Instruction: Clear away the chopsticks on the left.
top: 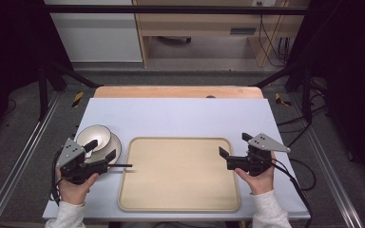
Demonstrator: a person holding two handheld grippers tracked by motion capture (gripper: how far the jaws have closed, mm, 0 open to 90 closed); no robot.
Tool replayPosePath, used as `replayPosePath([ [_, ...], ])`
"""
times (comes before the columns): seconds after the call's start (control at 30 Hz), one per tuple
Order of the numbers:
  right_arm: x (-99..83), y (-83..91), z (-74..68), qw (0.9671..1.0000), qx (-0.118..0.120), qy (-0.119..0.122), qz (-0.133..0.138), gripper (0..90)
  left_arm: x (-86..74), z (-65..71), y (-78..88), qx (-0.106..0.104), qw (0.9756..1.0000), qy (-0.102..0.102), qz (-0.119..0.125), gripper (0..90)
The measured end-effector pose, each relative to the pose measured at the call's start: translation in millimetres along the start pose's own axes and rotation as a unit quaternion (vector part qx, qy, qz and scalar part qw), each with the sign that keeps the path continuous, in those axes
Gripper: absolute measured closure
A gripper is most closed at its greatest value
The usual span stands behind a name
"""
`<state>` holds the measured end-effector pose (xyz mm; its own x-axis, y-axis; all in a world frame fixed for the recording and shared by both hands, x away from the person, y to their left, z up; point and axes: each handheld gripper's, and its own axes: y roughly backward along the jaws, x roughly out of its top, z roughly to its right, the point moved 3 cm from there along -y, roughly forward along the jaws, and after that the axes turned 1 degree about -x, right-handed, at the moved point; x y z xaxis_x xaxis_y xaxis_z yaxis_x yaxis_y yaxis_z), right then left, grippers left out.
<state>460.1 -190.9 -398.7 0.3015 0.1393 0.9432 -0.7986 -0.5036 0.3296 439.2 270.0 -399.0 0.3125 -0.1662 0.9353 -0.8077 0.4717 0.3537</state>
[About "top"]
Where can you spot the person's left hand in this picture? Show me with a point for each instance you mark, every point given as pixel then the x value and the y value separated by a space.
pixel 74 191

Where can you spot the black curtain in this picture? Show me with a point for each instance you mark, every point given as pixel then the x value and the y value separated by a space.
pixel 9 50
pixel 351 63

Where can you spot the black metal frame bar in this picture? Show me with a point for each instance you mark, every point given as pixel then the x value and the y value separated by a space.
pixel 171 9

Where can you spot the beige tray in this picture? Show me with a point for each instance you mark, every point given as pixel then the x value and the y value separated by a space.
pixel 179 174

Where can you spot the white table board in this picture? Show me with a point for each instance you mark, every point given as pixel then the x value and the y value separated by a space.
pixel 177 117

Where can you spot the black metal stand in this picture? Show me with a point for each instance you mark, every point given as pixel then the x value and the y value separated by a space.
pixel 43 91
pixel 305 91

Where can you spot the thin black utensil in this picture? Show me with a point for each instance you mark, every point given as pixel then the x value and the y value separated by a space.
pixel 122 165

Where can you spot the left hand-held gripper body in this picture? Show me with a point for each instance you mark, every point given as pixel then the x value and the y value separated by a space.
pixel 71 153

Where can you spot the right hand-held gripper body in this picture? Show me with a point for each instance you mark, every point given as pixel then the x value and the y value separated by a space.
pixel 259 158

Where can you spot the person's right hand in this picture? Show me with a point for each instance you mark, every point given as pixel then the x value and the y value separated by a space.
pixel 261 183

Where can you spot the wooden table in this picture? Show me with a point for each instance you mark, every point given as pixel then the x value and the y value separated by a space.
pixel 177 91

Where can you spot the yellow black tape marker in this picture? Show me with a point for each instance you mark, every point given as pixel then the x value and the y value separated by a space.
pixel 280 99
pixel 77 98

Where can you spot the wooden desk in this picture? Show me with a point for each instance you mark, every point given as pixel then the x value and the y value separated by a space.
pixel 202 23

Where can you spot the cream bowl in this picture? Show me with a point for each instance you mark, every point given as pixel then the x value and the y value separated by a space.
pixel 94 136

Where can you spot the aluminium rail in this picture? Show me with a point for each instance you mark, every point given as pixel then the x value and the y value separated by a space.
pixel 331 164
pixel 19 161

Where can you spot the white cabinet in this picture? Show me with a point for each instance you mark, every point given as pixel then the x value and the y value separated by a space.
pixel 98 34

